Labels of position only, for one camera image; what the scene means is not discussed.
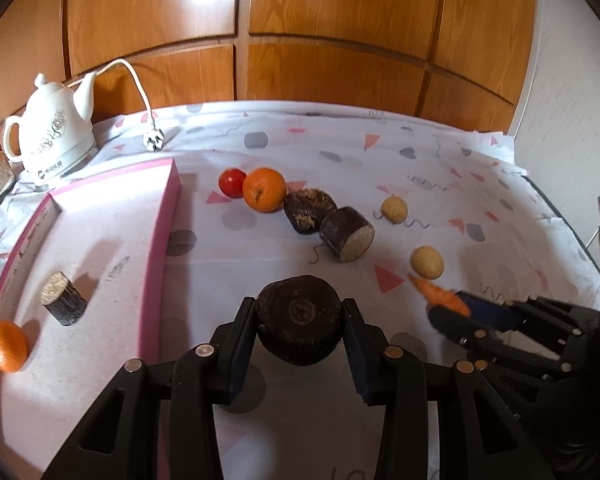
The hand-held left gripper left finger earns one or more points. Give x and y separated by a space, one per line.
242 345

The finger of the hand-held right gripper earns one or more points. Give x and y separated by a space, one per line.
455 327
490 312

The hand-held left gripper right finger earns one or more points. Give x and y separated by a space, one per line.
356 355

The orange carrot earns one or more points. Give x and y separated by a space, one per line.
445 300

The dark round sugarcane chunk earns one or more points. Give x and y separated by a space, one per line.
300 330

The small yellow potato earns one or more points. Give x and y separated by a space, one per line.
427 262
394 209

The pink-rimmed box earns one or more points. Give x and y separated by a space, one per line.
160 240

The large orange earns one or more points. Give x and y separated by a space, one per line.
264 190

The red tomato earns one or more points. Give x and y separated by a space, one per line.
231 183

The cut dark sugarcane chunk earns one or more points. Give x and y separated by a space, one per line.
345 232

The hairy dark sugarcane chunk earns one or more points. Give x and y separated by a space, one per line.
307 207

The small dark sugarcane piece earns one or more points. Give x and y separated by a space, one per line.
64 300

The patterned white tablecloth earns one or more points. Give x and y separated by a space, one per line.
330 150

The small orange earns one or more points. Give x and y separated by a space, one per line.
7 347

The white ceramic kettle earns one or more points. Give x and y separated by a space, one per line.
55 130

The wooden wardrobe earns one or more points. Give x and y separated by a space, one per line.
330 10

